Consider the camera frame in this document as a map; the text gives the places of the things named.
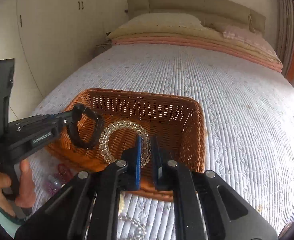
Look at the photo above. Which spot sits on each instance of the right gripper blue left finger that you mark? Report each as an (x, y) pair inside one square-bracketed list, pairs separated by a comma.
[(87, 206)]

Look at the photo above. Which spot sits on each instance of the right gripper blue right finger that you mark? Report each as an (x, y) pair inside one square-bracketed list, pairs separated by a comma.
[(205, 206)]

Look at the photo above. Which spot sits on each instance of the translucent blue bow clip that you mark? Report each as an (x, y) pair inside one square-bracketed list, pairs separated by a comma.
[(55, 182)]

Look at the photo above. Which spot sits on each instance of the light green sleeve forearm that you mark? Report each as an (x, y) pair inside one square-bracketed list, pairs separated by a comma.
[(10, 224)]

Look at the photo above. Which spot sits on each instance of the left hand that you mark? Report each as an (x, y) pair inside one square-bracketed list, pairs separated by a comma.
[(17, 192)]

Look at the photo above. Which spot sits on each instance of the brown wicker basket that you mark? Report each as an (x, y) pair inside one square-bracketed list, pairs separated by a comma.
[(176, 122)]

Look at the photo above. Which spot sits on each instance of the white quilted bedspread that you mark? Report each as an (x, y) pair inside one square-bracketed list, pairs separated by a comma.
[(248, 111)]

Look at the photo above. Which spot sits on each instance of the white wardrobe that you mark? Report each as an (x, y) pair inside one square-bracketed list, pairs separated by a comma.
[(49, 40)]

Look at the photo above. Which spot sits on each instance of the folded yellow pink blankets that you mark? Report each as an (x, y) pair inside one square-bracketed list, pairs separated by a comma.
[(205, 38)]

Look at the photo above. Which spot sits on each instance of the pink pillow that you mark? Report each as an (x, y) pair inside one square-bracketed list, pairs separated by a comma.
[(245, 36)]

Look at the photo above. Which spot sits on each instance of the white floral pillow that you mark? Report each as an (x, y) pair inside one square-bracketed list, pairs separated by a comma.
[(163, 19)]

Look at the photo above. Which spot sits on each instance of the striped orange curtain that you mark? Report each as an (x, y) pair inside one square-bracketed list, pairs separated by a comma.
[(285, 45)]

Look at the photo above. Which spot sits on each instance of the beige padded headboard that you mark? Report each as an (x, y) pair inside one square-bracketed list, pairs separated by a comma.
[(207, 11)]

